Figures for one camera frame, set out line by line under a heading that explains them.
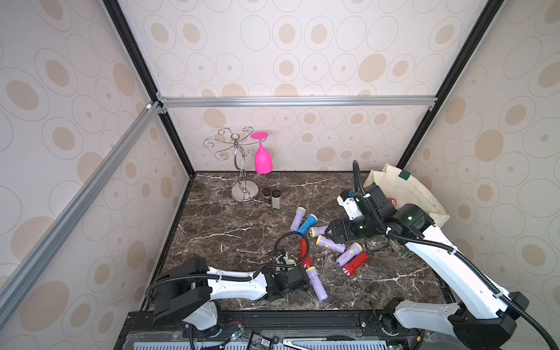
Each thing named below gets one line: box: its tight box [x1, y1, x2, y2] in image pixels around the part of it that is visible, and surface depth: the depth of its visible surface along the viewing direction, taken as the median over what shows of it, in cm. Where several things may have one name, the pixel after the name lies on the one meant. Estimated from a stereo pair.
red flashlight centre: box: [299, 238, 313, 267], surface depth 91 cm
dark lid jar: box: [262, 187, 272, 203], surface depth 102 cm
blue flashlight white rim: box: [296, 213, 319, 235], surface depth 99 cm
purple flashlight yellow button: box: [335, 242, 363, 267], surface depth 88 cm
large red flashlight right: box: [341, 252, 370, 278], surface depth 87 cm
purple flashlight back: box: [289, 206, 307, 232], surface depth 101 cm
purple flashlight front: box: [305, 266, 329, 302], surface depth 83 cm
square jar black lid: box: [271, 188, 282, 210], surface depth 102 cm
